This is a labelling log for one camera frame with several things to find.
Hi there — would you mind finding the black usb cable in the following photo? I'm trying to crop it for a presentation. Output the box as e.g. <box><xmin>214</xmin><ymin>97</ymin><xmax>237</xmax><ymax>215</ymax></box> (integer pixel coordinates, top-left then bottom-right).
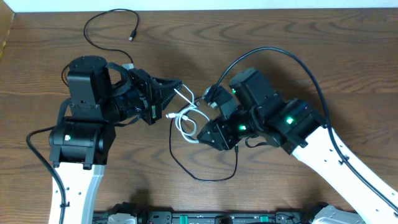
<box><xmin>169</xmin><ymin>96</ymin><xmax>239</xmax><ymax>182</ymax></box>
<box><xmin>61</xmin><ymin>8</ymin><xmax>140</xmax><ymax>88</ymax></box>

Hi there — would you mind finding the white usb cable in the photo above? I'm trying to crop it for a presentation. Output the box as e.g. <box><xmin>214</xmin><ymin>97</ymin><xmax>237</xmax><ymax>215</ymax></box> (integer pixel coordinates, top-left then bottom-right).
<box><xmin>165</xmin><ymin>83</ymin><xmax>212</xmax><ymax>144</ymax></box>

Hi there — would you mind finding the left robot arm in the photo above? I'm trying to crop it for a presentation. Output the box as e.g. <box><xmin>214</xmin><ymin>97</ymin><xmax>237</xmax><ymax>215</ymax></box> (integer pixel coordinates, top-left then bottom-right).
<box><xmin>49</xmin><ymin>55</ymin><xmax>183</xmax><ymax>223</ymax></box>

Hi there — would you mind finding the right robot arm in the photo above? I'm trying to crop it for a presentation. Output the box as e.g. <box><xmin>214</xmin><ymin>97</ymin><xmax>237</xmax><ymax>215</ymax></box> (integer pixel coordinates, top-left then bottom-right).
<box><xmin>197</xmin><ymin>68</ymin><xmax>397</xmax><ymax>223</ymax></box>

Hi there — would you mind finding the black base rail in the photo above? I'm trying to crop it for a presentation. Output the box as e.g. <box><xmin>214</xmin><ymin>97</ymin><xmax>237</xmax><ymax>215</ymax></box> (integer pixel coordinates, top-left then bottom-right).
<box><xmin>92</xmin><ymin>202</ymin><xmax>305</xmax><ymax>224</ymax></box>

